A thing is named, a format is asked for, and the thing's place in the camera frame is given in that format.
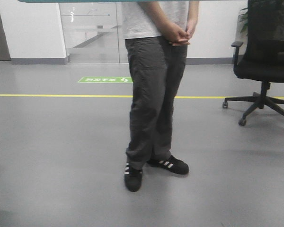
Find person's right hand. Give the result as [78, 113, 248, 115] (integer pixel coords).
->
[160, 22, 190, 46]

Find person's left hand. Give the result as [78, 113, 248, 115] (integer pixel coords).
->
[186, 19, 198, 39]

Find light blue plastic bin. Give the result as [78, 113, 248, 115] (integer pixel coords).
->
[17, 0, 202, 3]

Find standing person grey trousers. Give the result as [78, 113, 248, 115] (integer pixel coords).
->
[122, 0, 199, 192]

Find green potted plant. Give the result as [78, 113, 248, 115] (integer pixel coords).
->
[239, 7, 248, 34]

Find glass door panel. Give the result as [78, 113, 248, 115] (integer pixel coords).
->
[59, 2, 127, 63]

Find green floor sign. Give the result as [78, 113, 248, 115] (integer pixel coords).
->
[78, 77, 132, 84]

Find black office chair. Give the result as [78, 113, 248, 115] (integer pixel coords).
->
[222, 0, 284, 126]

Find black left shoe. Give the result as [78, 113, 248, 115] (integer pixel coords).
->
[146, 155, 189, 175]

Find black shoe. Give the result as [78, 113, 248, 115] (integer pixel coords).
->
[146, 155, 189, 175]
[124, 163, 143, 192]

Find black right shoe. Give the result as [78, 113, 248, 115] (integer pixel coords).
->
[124, 163, 143, 192]

